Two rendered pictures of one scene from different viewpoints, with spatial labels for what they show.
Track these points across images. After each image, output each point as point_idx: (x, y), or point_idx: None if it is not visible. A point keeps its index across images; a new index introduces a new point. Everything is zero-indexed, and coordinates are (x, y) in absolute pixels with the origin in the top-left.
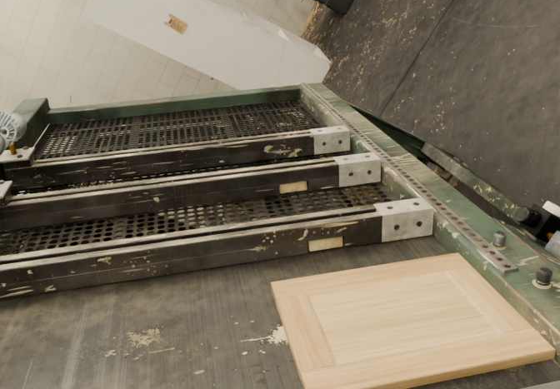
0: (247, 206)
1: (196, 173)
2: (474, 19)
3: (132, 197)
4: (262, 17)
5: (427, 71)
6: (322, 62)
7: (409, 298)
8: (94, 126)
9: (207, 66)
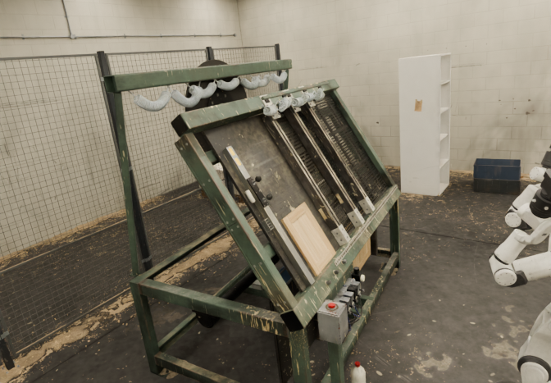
0: None
1: (332, 161)
2: (477, 256)
3: (311, 148)
4: (455, 145)
5: (443, 243)
6: (436, 190)
7: (316, 239)
8: (336, 111)
9: (404, 131)
